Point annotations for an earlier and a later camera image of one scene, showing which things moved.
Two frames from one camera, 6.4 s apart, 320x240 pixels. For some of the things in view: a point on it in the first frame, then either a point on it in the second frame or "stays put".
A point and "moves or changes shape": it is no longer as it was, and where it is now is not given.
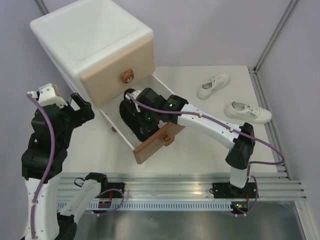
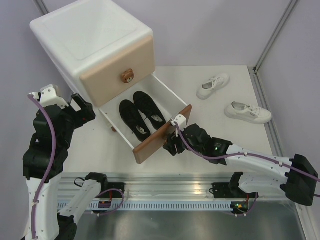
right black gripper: (151, 126) → (172, 139)
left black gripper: (85, 113) stays put
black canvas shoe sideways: (128, 90) moves or changes shape
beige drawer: (110, 77) stays put
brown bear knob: (127, 76) stays put
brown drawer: (165, 135) stays put
